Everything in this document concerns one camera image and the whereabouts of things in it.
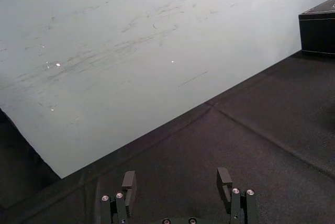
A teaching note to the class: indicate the black box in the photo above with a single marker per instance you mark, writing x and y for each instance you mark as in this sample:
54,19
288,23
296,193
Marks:
318,26

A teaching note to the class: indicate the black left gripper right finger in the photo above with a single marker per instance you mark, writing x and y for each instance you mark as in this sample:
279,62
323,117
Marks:
236,203

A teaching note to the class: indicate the black table cloth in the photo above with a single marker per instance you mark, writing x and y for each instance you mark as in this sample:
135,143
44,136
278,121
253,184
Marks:
214,161

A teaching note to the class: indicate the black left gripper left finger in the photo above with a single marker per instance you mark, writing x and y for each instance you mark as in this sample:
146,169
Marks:
128,195

